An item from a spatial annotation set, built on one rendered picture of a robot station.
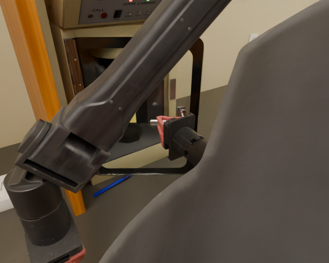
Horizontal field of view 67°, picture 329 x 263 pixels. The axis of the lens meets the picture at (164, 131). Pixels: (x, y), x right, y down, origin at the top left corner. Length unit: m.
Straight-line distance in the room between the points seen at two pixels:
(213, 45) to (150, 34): 1.23
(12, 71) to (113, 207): 0.63
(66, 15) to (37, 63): 0.11
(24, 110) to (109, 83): 0.89
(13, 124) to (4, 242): 0.51
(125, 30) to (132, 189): 0.46
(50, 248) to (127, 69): 0.26
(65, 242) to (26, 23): 0.37
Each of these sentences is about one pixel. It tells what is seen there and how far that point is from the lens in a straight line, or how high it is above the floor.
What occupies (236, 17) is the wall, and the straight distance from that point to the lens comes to 1.57.
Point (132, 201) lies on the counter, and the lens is 0.77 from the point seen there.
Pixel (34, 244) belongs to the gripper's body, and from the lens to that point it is 0.41.
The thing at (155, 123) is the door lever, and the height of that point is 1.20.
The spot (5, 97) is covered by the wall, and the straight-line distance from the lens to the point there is 1.11.
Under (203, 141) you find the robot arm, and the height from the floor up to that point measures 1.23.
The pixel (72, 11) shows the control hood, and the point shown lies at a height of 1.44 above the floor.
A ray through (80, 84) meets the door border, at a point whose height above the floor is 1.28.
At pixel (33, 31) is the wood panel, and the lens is 0.53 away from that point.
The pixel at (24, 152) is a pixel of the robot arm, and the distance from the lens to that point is 0.31.
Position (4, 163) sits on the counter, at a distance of 1.06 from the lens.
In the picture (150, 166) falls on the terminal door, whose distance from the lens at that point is 0.75.
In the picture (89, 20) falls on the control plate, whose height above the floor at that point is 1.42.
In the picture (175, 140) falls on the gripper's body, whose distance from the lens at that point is 0.52.
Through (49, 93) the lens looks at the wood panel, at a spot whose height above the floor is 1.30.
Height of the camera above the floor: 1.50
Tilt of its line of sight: 32 degrees down
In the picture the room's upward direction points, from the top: straight up
